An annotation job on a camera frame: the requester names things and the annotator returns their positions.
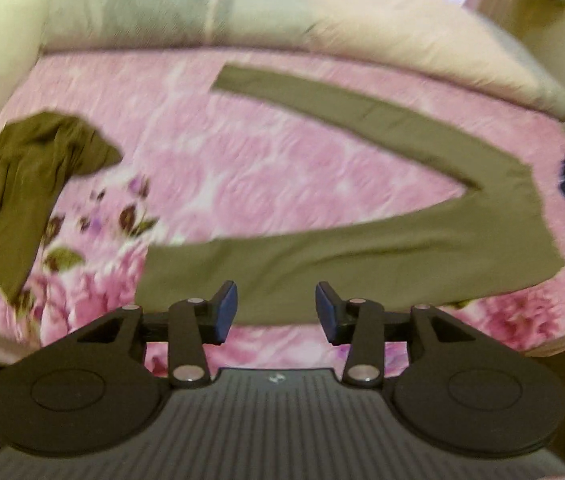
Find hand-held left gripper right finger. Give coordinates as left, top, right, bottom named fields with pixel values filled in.
left=315, top=280, right=503, bottom=391

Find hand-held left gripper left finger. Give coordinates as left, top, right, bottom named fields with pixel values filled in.
left=52, top=280, right=240, bottom=391

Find olive pants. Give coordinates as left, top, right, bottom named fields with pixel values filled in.
left=137, top=62, right=565, bottom=326

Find olive shirt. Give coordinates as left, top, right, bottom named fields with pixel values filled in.
left=0, top=112, right=124, bottom=301

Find pink floral bed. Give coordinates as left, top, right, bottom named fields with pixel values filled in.
left=0, top=47, right=565, bottom=381

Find rolled striped duvet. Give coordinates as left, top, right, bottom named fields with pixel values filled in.
left=37, top=0, right=565, bottom=121

